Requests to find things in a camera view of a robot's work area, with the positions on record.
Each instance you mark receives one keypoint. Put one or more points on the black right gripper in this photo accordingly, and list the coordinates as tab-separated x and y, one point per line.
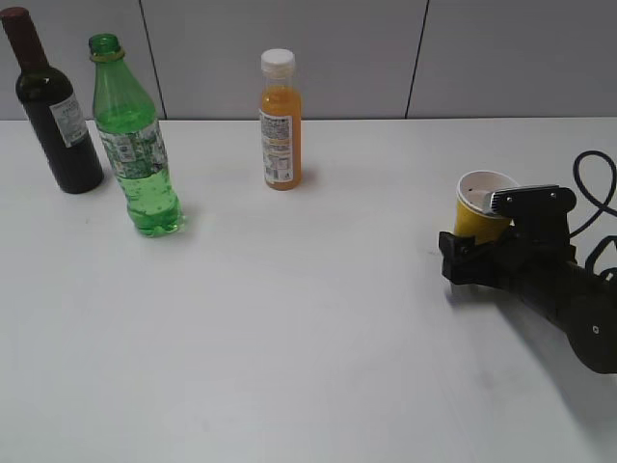
542	242

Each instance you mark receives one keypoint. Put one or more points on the yellow paper cup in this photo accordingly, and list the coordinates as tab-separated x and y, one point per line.
471	219

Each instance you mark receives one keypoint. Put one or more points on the green sprite bottle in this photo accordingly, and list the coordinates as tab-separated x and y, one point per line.
129	130

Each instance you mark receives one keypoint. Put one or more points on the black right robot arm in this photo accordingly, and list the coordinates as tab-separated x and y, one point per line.
579	303

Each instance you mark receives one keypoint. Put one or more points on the orange juice bottle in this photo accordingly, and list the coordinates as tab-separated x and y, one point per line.
280	117

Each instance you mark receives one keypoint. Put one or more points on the dark red wine bottle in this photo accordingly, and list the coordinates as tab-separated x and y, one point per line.
49	102

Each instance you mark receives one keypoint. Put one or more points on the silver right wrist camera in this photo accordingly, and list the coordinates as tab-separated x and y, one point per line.
536	204

